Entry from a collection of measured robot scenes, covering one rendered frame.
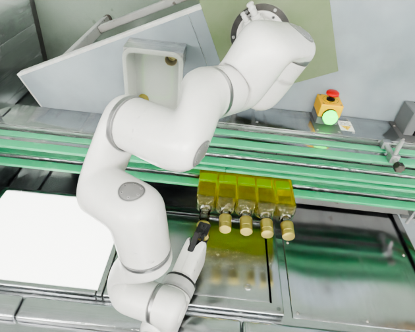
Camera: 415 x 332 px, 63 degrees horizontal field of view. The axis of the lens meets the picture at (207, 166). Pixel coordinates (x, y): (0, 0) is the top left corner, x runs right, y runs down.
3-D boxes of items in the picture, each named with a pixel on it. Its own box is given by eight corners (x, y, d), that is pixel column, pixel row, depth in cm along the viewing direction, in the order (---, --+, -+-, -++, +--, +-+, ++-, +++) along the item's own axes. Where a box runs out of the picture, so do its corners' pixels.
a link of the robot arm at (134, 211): (209, 213, 60) (149, 182, 67) (206, 107, 47) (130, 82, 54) (144, 280, 50) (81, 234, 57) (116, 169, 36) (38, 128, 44)
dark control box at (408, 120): (392, 120, 112) (402, 134, 106) (404, 99, 107) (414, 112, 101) (417, 123, 112) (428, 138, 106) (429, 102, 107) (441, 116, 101)
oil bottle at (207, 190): (201, 167, 114) (194, 214, 97) (201, 154, 110) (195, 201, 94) (217, 168, 114) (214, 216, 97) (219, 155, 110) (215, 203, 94)
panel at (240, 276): (6, 192, 114) (-63, 283, 88) (4, 186, 112) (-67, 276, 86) (271, 221, 114) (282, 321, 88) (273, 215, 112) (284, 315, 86)
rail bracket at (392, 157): (375, 144, 104) (390, 172, 93) (385, 124, 99) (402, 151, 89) (388, 145, 104) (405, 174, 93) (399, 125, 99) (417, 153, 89)
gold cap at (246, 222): (238, 222, 95) (238, 235, 91) (240, 214, 93) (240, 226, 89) (251, 224, 95) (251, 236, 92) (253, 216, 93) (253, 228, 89)
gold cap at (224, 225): (218, 221, 95) (217, 233, 92) (219, 212, 93) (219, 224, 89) (230, 222, 95) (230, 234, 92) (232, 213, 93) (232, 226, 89)
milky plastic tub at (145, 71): (132, 103, 114) (126, 116, 108) (128, 37, 100) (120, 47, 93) (184, 109, 114) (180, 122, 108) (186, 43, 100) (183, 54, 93)
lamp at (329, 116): (319, 120, 106) (321, 126, 103) (324, 108, 103) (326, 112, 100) (334, 122, 106) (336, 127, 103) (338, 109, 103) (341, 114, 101)
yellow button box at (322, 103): (310, 111, 112) (314, 123, 106) (317, 91, 107) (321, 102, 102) (331, 114, 112) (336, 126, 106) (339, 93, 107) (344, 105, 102)
